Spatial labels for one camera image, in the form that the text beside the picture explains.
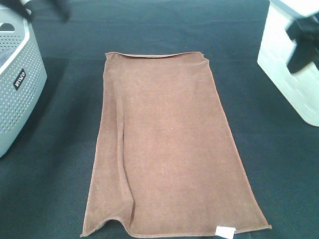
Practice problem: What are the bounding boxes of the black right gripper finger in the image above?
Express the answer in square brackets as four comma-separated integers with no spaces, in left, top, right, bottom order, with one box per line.
[286,15,319,74]

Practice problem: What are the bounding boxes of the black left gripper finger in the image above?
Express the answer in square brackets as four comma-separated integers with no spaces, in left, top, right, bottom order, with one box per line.
[7,0,70,22]

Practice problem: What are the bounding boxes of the brown towel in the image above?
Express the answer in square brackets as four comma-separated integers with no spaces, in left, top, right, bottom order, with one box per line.
[81,52,271,238]

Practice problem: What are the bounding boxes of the white perforated laundry basket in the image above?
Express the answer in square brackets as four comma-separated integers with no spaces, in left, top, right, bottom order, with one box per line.
[0,5,47,156]

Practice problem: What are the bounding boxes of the black table cloth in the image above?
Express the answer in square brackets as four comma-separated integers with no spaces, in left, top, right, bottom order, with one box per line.
[0,0,319,239]

